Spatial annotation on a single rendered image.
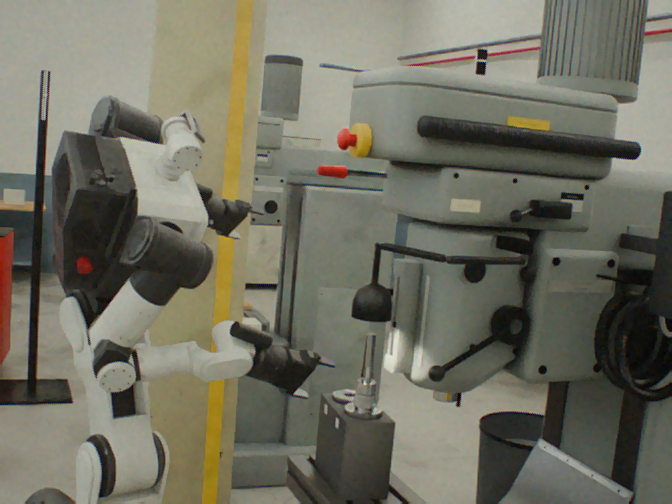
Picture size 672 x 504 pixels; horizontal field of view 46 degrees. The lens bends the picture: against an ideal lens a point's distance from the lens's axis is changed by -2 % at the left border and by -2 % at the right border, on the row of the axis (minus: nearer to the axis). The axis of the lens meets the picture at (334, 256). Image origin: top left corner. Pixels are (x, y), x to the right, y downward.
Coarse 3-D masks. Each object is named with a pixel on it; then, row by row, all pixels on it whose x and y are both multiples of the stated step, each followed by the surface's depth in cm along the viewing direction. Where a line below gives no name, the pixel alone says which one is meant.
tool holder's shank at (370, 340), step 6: (366, 336) 184; (372, 336) 183; (366, 342) 184; (372, 342) 184; (366, 348) 184; (372, 348) 184; (366, 354) 184; (372, 354) 184; (366, 360) 184; (372, 360) 184; (366, 366) 184; (372, 366) 184; (366, 372) 184; (372, 372) 184; (366, 378) 184; (372, 378) 185
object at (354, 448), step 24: (336, 408) 189; (336, 432) 185; (360, 432) 180; (384, 432) 182; (336, 456) 184; (360, 456) 181; (384, 456) 183; (336, 480) 183; (360, 480) 182; (384, 480) 184
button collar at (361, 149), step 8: (352, 128) 143; (360, 128) 140; (368, 128) 140; (360, 136) 140; (368, 136) 140; (360, 144) 140; (368, 144) 140; (352, 152) 143; (360, 152) 140; (368, 152) 141
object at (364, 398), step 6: (360, 390) 184; (366, 390) 183; (372, 390) 184; (354, 396) 186; (360, 396) 184; (366, 396) 184; (372, 396) 184; (354, 402) 186; (360, 402) 184; (366, 402) 184; (372, 402) 185; (354, 408) 185; (360, 408) 184; (366, 408) 184; (372, 408) 185
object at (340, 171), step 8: (320, 168) 151; (328, 168) 151; (336, 168) 151; (344, 168) 152; (336, 176) 152; (344, 176) 152; (360, 176) 154; (368, 176) 155; (376, 176) 155; (384, 176) 156
